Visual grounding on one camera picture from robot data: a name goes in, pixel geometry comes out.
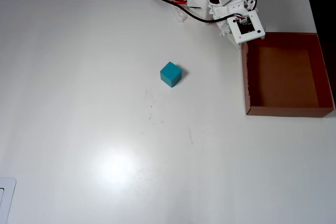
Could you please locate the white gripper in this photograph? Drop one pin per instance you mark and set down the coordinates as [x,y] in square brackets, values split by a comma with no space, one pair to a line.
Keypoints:
[225,30]

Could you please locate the blue cube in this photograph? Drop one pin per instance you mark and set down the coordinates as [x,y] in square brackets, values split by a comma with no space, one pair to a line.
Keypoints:
[170,74]

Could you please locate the brown cardboard box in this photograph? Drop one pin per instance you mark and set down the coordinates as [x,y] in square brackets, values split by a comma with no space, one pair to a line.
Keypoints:
[283,77]

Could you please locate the white plate at corner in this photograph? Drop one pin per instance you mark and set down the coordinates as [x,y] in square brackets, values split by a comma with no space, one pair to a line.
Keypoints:
[5,197]

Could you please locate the white wrist camera plate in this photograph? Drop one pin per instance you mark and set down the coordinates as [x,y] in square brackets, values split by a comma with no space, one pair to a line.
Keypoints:
[246,28]

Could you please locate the red board mount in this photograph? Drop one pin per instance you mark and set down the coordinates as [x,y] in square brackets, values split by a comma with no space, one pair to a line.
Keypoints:
[181,0]

